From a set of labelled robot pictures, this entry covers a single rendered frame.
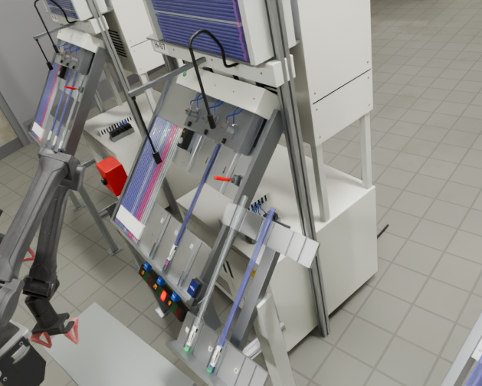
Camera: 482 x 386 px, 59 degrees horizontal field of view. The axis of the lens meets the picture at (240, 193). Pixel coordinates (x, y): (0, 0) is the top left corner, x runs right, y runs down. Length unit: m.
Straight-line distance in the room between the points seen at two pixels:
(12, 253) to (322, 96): 1.04
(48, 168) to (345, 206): 1.21
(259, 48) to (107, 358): 1.15
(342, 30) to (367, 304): 1.36
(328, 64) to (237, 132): 0.38
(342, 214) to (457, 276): 0.82
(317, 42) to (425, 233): 1.52
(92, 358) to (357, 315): 1.25
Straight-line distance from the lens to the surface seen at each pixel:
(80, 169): 1.19
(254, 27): 1.23
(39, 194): 1.09
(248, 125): 1.36
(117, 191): 2.32
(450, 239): 2.62
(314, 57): 1.43
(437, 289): 2.37
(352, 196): 1.91
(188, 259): 1.53
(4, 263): 1.04
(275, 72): 1.27
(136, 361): 1.60
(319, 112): 1.51
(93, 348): 1.71
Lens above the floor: 1.83
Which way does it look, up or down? 36 degrees down
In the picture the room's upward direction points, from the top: 15 degrees counter-clockwise
